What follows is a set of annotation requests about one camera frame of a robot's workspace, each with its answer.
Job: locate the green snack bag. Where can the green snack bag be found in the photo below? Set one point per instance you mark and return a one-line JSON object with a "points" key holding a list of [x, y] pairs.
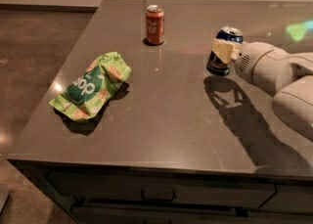
{"points": [[85, 96]]}

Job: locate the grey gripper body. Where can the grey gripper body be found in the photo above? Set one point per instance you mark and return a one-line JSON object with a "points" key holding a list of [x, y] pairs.
{"points": [[251, 61]]}

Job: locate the red coca-cola can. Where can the red coca-cola can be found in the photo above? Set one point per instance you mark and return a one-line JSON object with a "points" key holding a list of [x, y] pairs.
{"points": [[155, 24]]}

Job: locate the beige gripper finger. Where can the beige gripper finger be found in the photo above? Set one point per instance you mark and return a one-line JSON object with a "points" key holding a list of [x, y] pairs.
{"points": [[226, 51]]}

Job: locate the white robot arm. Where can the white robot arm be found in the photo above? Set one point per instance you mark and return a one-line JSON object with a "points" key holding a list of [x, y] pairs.
{"points": [[287, 78]]}

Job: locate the dark cabinet drawer front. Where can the dark cabinet drawer front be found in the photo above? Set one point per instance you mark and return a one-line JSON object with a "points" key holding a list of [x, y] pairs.
{"points": [[188, 191]]}

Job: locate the dark drawer handle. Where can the dark drawer handle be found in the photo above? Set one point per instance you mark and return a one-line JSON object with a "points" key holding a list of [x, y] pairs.
{"points": [[157, 193]]}

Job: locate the blue pepsi can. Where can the blue pepsi can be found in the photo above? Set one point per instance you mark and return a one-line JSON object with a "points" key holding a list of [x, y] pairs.
{"points": [[214, 64]]}

